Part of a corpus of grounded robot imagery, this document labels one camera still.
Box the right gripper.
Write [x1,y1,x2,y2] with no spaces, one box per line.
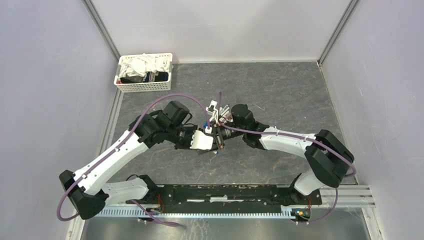
[198,121,245,155]

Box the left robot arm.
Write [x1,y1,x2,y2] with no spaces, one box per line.
[59,100,214,220]

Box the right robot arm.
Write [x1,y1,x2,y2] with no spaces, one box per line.
[206,100,356,204]

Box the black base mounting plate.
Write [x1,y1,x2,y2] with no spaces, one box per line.
[137,184,323,214]

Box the white plastic basket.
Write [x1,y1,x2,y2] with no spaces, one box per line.
[113,53,173,93]

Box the white cloth in basket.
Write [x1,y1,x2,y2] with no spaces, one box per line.
[117,53,173,78]

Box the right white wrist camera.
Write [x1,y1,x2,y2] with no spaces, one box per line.
[205,100,221,124]

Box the white slotted cable duct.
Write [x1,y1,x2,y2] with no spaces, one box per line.
[86,206,299,220]

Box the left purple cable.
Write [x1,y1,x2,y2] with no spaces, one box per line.
[56,93,213,228]

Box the purple cable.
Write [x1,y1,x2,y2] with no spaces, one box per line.
[216,92,358,225]
[56,93,213,228]

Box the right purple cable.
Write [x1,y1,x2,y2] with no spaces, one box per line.
[216,92,358,225]

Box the aluminium frame rail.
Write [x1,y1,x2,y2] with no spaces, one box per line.
[82,0,121,61]

